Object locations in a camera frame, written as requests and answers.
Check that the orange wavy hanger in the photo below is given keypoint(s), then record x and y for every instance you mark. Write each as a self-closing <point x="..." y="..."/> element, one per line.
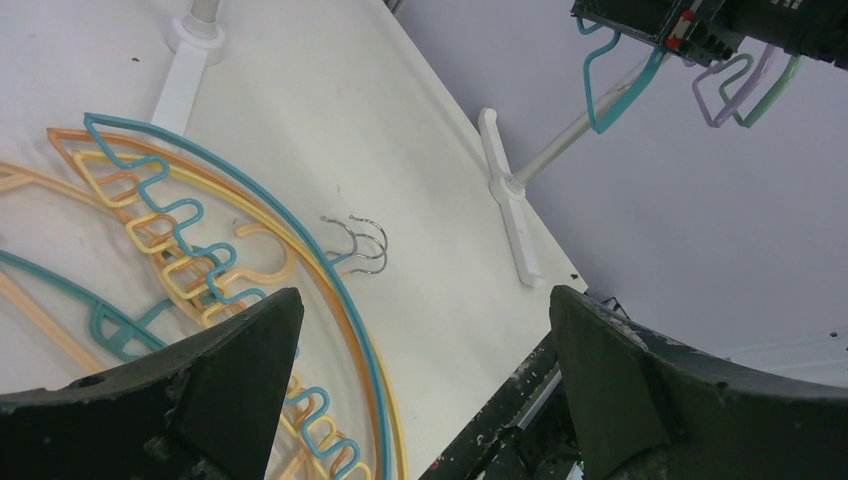
<point x="313" y="426"/>

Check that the yellow wavy hanger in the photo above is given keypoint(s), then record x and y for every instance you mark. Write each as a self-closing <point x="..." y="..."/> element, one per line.
<point x="155" y="235"/>

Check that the white garment rack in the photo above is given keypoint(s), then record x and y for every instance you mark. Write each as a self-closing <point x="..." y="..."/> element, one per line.
<point x="197" y="42"/>

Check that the teal plastic hanger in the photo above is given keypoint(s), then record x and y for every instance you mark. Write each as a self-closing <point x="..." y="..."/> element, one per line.
<point x="108" y="326"/>

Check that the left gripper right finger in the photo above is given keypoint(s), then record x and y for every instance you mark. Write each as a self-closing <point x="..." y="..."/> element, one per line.
<point x="646" y="406"/>

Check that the purple wavy hanger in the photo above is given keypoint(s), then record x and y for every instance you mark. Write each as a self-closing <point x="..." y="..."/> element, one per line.
<point x="740" y="91"/>

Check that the blue wavy hanger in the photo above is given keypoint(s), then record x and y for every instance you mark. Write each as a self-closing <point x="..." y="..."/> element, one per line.
<point x="623" y="95"/>
<point x="390" y="429"/>

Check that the green wavy hanger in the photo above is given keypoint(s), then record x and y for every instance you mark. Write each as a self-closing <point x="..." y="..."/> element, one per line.
<point x="769" y="98"/>

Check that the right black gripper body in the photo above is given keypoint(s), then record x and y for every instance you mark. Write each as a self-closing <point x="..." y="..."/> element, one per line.
<point x="709" y="31"/>

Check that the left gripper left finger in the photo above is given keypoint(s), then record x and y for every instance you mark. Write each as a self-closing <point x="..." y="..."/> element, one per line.
<point x="206" y="407"/>

